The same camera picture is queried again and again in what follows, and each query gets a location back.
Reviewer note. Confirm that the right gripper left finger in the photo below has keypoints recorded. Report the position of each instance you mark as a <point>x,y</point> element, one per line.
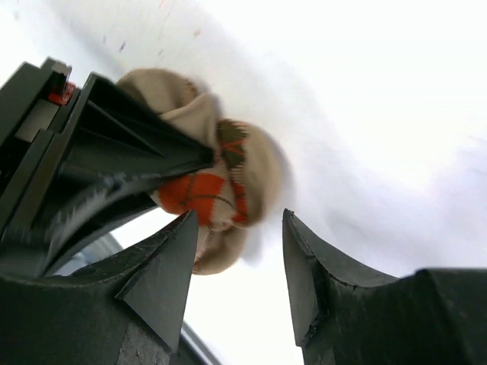
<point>126,309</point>

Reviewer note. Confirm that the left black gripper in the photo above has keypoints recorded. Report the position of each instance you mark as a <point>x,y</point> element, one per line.
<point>114,136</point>

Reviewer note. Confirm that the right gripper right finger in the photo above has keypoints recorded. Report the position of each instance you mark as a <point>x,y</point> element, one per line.
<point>344,312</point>

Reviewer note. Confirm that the orange argyle sock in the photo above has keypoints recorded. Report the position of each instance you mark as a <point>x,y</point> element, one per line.
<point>240,188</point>

